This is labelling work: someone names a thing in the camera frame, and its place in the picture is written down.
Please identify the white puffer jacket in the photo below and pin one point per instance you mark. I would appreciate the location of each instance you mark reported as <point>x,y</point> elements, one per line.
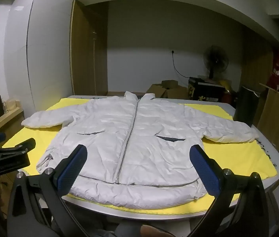
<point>134,138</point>

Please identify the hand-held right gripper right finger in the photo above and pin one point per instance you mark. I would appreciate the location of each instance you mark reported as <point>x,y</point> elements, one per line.
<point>204,170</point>

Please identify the flat cardboard sheet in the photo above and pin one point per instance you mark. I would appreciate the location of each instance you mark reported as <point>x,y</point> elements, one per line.
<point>273,116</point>

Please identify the clear plastic jar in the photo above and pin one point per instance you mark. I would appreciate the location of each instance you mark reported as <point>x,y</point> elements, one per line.
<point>11,104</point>

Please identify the wooden wardrobe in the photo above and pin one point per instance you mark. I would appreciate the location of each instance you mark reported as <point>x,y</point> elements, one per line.
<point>85,51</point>

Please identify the open cardboard box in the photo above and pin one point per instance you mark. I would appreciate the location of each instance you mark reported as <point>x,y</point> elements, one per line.
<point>157,90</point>
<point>174,86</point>

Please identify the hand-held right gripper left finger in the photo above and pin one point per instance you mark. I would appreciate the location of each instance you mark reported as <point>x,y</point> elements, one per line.
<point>72,168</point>

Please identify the black standing fan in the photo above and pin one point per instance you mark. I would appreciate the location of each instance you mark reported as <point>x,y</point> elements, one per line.
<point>215,58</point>

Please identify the yellow bag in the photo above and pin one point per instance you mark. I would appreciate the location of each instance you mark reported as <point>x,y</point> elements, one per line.
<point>224,83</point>

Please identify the black box with yellow print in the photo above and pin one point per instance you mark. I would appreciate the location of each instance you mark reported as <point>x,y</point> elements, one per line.
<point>203,90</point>

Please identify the yellow cloth mat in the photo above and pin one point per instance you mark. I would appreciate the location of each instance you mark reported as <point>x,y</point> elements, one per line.
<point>233,160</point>

